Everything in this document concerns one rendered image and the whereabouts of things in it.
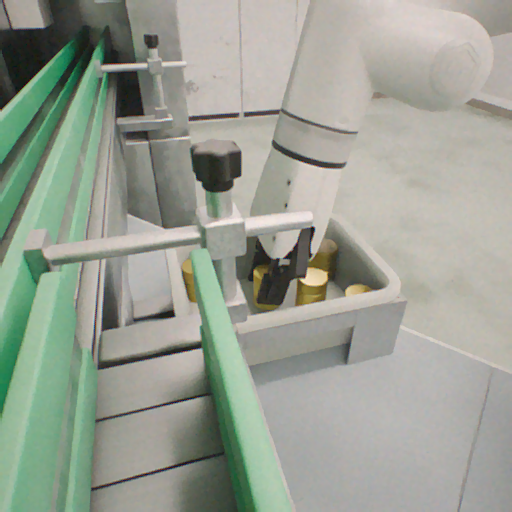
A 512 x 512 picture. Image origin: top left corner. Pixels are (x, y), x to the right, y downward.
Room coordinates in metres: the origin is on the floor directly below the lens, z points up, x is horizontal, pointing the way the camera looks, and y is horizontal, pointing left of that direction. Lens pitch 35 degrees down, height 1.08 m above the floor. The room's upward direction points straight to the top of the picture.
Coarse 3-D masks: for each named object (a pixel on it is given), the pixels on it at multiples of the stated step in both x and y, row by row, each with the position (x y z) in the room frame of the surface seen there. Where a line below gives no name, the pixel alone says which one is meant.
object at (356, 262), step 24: (336, 216) 0.43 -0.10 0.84; (336, 240) 0.42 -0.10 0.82; (360, 240) 0.38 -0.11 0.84; (168, 264) 0.33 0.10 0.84; (240, 264) 0.40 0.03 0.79; (336, 264) 0.40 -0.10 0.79; (360, 264) 0.36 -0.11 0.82; (384, 264) 0.33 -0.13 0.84; (336, 288) 0.38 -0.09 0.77; (384, 288) 0.31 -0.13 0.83; (192, 312) 0.33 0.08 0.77; (264, 312) 0.34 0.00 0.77; (288, 312) 0.26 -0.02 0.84; (312, 312) 0.26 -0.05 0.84; (336, 312) 0.27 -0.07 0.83
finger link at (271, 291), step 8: (280, 272) 0.32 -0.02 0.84; (264, 280) 0.33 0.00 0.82; (272, 280) 0.33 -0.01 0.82; (280, 280) 0.33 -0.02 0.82; (288, 280) 0.34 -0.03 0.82; (264, 288) 0.33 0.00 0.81; (272, 288) 0.33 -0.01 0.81; (280, 288) 0.33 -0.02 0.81; (288, 288) 0.34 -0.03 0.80; (264, 296) 0.33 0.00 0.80; (272, 296) 0.33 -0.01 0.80; (280, 296) 0.33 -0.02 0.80
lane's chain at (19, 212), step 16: (80, 80) 1.10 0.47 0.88; (64, 112) 0.78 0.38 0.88; (48, 144) 0.60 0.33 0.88; (96, 160) 0.53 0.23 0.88; (32, 176) 0.47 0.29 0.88; (32, 192) 0.42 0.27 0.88; (16, 208) 0.38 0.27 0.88; (16, 224) 0.35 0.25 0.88; (0, 256) 0.29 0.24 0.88; (80, 272) 0.27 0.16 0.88
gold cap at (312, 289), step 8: (312, 272) 0.35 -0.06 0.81; (320, 272) 0.35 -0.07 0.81; (304, 280) 0.34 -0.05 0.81; (312, 280) 0.34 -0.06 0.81; (320, 280) 0.34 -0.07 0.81; (304, 288) 0.33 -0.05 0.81; (312, 288) 0.33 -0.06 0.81; (320, 288) 0.33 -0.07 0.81; (296, 296) 0.35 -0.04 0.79; (304, 296) 0.33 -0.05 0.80; (312, 296) 0.33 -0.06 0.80; (320, 296) 0.33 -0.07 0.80; (296, 304) 0.34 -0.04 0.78; (304, 304) 0.33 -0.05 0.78
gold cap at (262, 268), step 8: (264, 264) 0.37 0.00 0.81; (256, 272) 0.35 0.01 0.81; (264, 272) 0.35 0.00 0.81; (256, 280) 0.35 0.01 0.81; (256, 288) 0.35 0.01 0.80; (256, 296) 0.35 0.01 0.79; (256, 304) 0.35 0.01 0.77; (264, 304) 0.34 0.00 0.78; (272, 304) 0.34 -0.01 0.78; (280, 304) 0.35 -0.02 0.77
